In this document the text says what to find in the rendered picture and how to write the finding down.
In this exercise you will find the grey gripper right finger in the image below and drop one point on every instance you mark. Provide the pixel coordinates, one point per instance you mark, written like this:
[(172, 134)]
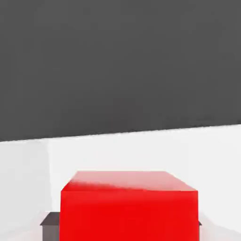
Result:
[(200, 230)]

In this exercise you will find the small red cube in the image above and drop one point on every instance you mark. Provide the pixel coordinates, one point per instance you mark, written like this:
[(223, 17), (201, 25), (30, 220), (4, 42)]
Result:
[(129, 212)]

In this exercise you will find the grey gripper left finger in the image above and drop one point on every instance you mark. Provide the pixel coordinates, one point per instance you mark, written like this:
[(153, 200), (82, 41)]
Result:
[(50, 227)]

